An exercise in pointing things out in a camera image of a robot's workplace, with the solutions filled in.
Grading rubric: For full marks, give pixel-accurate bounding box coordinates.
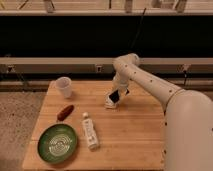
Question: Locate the white wall outlet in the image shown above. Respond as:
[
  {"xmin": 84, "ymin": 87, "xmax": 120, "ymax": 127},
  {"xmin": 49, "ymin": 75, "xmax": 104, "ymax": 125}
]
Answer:
[{"xmin": 97, "ymin": 66, "xmax": 102, "ymax": 72}]

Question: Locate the green patterned plate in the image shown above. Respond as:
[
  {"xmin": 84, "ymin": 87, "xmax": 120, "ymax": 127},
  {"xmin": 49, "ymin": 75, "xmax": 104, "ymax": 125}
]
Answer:
[{"xmin": 37, "ymin": 124, "xmax": 78, "ymax": 164}]

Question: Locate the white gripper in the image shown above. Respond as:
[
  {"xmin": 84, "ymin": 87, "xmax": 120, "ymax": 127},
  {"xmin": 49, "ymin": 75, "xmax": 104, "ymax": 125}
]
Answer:
[{"xmin": 112, "ymin": 73, "xmax": 129, "ymax": 95}]

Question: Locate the black hanging cable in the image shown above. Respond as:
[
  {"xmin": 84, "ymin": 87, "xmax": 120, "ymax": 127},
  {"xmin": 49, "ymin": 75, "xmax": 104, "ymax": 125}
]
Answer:
[{"xmin": 128, "ymin": 7, "xmax": 147, "ymax": 56}]

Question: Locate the white plastic bottle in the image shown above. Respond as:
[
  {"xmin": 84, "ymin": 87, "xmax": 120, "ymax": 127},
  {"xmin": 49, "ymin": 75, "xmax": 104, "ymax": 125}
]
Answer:
[{"xmin": 82, "ymin": 112, "xmax": 99, "ymax": 150}]

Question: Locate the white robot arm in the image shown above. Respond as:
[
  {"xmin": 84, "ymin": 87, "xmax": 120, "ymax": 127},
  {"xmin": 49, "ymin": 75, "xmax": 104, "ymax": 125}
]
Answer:
[{"xmin": 108, "ymin": 53, "xmax": 213, "ymax": 171}]

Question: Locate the brown sausage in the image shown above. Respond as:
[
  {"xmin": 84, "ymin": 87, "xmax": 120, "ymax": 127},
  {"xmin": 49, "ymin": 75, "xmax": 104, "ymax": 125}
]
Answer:
[{"xmin": 57, "ymin": 105, "xmax": 74, "ymax": 121}]

